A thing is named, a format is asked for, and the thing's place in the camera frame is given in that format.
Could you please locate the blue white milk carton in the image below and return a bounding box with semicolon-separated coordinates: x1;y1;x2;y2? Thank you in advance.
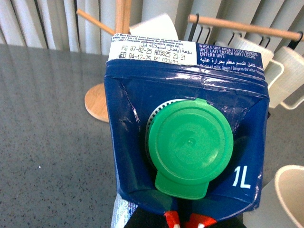
104;34;269;228

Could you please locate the white smiley face mug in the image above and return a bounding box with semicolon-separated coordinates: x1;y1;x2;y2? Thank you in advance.
243;165;304;228

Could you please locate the small white hanging cup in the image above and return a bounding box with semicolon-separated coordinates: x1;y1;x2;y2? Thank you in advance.
129;13;179;40

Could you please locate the wooden mug tree stand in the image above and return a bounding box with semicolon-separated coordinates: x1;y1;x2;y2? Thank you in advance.
76;0;132;123

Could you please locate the white ribbed mug left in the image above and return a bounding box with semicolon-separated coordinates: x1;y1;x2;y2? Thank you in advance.
228;37;285;110

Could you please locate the white ribbed mug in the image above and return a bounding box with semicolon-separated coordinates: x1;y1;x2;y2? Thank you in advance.
228;37;285;110
269;46;304;110

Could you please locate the white ribbed mug right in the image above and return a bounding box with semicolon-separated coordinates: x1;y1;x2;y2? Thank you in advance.
269;46;304;110

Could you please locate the black wire mug rack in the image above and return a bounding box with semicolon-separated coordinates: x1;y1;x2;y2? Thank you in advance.
188;14;304;49

